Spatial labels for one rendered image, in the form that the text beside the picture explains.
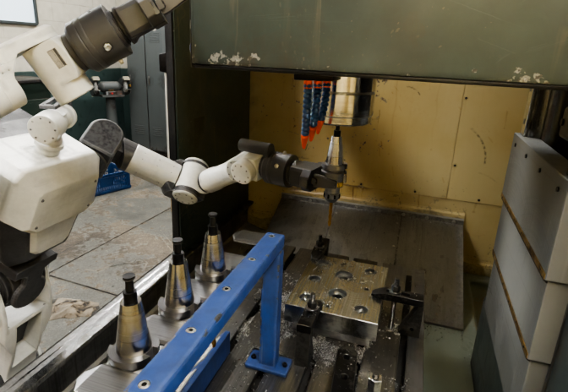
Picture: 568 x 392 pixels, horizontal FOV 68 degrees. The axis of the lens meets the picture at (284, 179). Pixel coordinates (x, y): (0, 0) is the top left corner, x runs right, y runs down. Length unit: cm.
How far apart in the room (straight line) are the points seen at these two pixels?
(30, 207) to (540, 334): 106
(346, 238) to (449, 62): 143
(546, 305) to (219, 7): 76
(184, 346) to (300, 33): 48
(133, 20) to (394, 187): 158
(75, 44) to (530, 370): 98
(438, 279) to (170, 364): 147
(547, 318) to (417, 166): 126
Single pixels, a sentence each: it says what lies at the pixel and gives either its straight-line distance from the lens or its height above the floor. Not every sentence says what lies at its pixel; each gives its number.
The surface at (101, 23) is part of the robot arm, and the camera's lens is 77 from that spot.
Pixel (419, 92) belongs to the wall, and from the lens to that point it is 200.
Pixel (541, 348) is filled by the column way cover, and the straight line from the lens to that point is 94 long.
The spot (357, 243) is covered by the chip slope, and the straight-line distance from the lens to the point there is 198.
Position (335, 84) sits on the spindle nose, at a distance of 93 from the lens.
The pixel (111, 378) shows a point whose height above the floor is 122.
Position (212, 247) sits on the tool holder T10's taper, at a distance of 74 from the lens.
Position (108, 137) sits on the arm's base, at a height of 134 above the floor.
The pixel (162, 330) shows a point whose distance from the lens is 65.
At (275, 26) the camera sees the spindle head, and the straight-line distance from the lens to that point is 71.
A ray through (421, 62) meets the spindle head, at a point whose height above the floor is 159.
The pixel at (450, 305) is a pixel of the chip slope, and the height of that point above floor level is 67.
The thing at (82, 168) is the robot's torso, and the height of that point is 129.
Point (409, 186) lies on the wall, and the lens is 208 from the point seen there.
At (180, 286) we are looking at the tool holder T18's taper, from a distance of 66.
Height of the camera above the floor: 160
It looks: 17 degrees down
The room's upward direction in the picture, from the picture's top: 3 degrees clockwise
